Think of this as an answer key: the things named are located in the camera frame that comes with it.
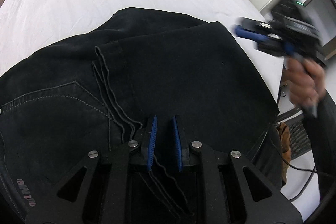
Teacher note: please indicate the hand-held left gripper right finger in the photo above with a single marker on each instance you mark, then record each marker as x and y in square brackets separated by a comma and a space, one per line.
[177, 142]

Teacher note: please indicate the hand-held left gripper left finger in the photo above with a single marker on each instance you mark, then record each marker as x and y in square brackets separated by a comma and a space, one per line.
[151, 142]

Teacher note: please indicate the person's right hand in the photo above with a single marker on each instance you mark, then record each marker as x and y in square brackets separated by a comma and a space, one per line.
[302, 85]

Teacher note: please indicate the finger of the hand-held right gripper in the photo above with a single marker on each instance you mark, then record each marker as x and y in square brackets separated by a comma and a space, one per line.
[248, 33]
[256, 23]

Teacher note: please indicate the black pants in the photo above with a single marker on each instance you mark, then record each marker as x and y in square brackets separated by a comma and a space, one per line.
[170, 69]

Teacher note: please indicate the person's right forearm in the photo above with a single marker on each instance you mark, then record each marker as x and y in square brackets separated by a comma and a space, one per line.
[326, 134]

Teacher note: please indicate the brown cloth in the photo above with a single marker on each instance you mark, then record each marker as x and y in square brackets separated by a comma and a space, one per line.
[284, 140]

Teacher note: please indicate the black mesh chair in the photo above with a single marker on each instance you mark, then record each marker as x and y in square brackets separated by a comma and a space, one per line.
[299, 137]

